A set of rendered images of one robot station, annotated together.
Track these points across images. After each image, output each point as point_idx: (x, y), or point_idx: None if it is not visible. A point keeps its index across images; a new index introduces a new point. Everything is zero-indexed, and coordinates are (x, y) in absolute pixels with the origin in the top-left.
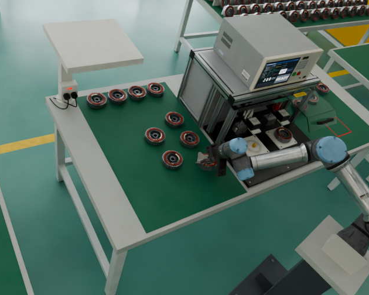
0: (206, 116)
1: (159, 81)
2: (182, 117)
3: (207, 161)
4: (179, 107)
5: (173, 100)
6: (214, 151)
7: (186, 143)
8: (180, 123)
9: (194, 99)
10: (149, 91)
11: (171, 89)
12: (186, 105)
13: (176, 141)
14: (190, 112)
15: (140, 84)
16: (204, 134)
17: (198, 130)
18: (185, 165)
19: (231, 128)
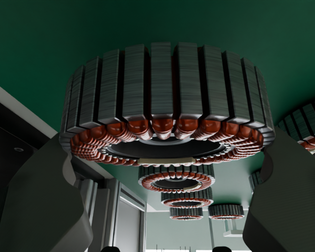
0: (101, 238)
1: (165, 210)
2: (165, 203)
3: (289, 222)
4: (151, 197)
5: (156, 202)
6: None
7: (205, 176)
8: (181, 200)
9: (126, 242)
10: (202, 215)
11: (149, 206)
12: (136, 207)
13: (222, 164)
14: (132, 200)
15: (202, 209)
16: (102, 169)
17: (120, 175)
18: (282, 97)
19: None
